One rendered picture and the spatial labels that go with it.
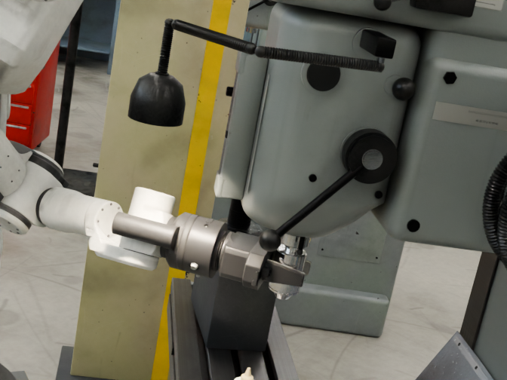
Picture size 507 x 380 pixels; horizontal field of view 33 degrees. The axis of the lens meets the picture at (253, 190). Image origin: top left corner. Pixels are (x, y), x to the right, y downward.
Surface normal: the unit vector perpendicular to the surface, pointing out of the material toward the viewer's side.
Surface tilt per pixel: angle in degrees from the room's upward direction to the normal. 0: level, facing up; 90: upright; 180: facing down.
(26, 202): 65
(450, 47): 90
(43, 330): 0
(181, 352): 0
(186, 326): 0
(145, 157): 90
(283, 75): 90
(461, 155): 90
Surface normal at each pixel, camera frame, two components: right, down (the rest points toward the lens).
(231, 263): -0.23, 0.24
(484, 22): 0.11, 0.30
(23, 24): 0.48, -0.22
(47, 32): 0.91, 0.20
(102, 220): 0.81, 0.16
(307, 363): 0.18, -0.94
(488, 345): -0.98, -0.14
